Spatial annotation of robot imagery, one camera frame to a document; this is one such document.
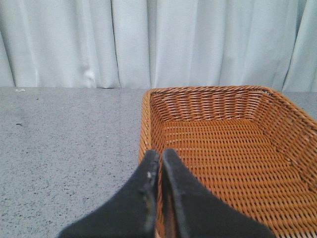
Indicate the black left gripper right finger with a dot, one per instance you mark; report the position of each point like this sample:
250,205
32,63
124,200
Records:
192,211

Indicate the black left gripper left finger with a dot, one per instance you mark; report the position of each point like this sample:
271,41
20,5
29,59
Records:
130,213

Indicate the brown wicker basket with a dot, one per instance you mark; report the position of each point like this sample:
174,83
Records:
249,145

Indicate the white curtain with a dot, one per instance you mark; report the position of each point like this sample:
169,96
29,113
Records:
159,43

